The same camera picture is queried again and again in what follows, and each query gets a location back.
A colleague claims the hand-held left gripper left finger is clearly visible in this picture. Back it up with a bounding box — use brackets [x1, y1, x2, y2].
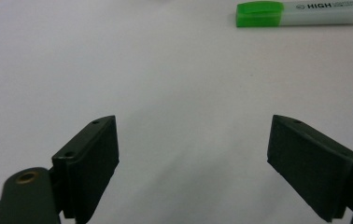
[51, 115, 120, 224]

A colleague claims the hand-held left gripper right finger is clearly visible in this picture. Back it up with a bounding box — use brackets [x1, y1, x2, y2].
[266, 114, 353, 223]

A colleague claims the green highlighter pen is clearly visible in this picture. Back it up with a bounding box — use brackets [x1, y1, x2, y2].
[235, 0, 353, 28]

